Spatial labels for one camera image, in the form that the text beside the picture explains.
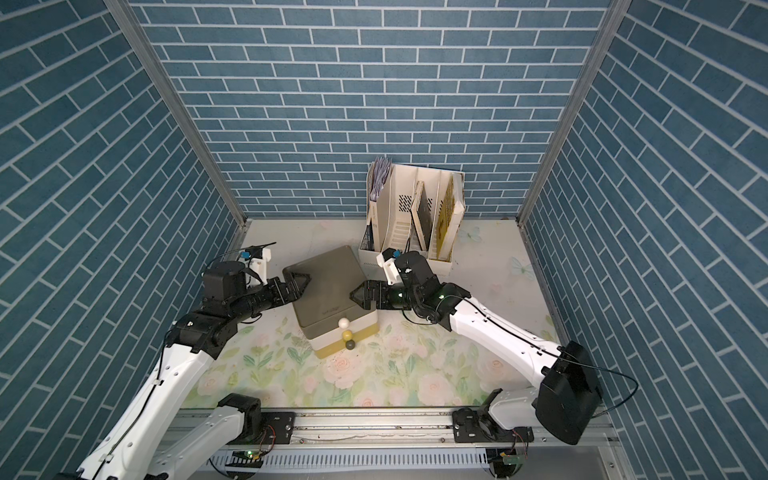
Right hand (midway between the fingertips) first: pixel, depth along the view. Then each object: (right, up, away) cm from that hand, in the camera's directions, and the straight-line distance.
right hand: (365, 298), depth 74 cm
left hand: (-14, +4, -1) cm, 15 cm away
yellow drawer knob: (-5, -11, +5) cm, 13 cm away
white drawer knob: (-5, -6, 0) cm, 8 cm away
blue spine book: (+2, +35, +18) cm, 39 cm away
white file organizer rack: (+8, +20, +46) cm, 51 cm away
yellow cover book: (+25, +22, +17) cm, 37 cm away
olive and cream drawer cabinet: (-9, -4, -2) cm, 10 cm away
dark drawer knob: (-5, -15, +11) cm, 19 cm away
